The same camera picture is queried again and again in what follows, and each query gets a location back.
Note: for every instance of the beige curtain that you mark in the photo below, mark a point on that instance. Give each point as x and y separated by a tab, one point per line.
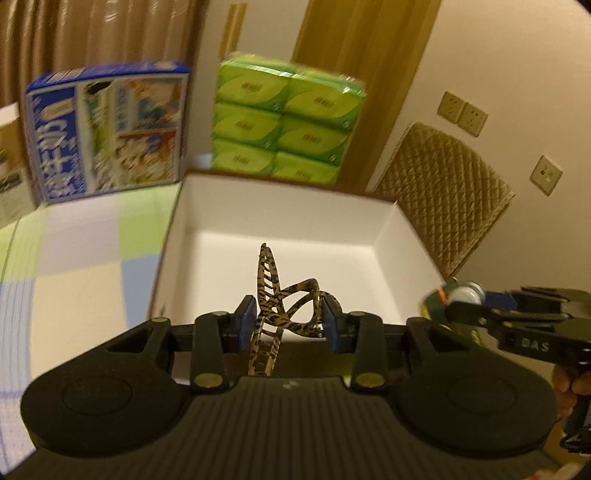
39	37

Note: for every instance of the checkered tablecloth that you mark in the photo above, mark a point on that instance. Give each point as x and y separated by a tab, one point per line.
73	275

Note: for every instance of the green tissue pack bundle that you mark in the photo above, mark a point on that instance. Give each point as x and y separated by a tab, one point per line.
283	120

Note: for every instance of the single wall socket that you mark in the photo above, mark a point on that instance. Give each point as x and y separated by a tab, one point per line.
546	175

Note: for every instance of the quilted chair cushion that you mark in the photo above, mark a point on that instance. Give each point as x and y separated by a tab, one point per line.
449	194

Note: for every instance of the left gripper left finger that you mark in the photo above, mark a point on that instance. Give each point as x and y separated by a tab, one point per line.
216	334

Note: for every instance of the person's right hand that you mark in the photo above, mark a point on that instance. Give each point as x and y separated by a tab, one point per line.
567	389

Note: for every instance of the green blister card with bottle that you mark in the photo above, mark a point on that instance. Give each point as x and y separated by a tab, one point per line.
433	306

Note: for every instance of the brown cardboard box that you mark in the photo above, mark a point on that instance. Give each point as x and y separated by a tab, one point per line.
362	250

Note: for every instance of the double wall socket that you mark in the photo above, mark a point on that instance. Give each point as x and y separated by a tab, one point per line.
465	115

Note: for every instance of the small white product box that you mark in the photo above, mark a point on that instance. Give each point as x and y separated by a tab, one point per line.
17	194

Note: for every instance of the leopard print hair clip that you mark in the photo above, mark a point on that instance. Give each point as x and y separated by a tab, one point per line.
297	308

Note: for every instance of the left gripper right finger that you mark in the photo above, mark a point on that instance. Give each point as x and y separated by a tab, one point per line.
359	333

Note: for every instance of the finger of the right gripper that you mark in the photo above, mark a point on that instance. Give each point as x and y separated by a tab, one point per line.
475	316
542	300

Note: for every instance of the blue milk carton box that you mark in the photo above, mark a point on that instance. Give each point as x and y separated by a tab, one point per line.
108	128

